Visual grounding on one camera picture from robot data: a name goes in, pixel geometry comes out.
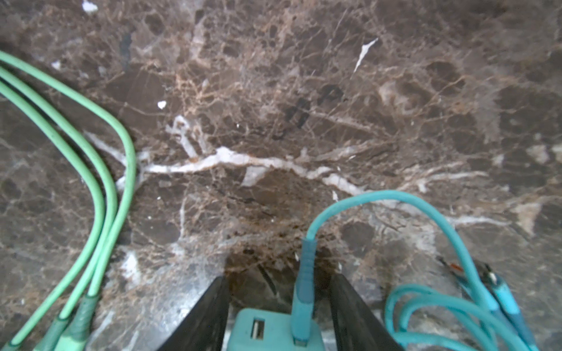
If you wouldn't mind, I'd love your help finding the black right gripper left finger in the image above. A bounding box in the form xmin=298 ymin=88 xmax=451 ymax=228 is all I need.
xmin=157 ymin=276 xmax=230 ymax=351

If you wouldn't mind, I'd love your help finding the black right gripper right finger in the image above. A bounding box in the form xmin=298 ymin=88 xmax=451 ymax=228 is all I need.
xmin=329 ymin=273 xmax=402 ymax=351

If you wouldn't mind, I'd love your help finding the teal plug adapter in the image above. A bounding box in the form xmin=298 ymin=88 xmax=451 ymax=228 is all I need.
xmin=226 ymin=308 xmax=326 ymax=351

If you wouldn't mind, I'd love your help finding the teal charging cable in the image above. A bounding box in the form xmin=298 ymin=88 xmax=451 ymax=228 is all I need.
xmin=290 ymin=189 xmax=541 ymax=351

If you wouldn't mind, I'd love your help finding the light green charging cable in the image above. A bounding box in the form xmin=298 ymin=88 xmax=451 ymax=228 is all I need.
xmin=0 ymin=50 xmax=138 ymax=351

